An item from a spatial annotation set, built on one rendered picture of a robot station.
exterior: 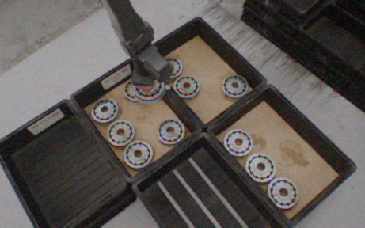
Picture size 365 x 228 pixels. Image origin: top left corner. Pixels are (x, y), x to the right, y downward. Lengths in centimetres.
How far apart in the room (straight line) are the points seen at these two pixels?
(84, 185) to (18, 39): 182
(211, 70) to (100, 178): 59
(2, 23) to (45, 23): 35
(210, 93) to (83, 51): 66
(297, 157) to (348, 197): 27
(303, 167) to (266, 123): 20
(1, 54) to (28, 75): 117
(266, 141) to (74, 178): 69
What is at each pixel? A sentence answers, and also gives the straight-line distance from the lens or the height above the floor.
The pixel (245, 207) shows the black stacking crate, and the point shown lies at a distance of 112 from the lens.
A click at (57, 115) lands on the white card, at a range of 124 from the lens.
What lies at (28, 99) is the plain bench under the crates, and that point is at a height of 70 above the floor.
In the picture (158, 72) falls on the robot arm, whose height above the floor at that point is 124.
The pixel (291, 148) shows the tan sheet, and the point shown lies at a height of 83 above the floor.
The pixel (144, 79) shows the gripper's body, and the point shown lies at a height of 113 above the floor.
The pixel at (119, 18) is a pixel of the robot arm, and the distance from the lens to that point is 73.
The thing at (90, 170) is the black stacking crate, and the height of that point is 83.
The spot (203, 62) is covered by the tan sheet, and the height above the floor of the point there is 83.
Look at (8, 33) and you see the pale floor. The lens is 289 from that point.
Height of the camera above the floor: 192
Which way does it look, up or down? 64 degrees down
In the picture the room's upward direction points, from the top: 4 degrees counter-clockwise
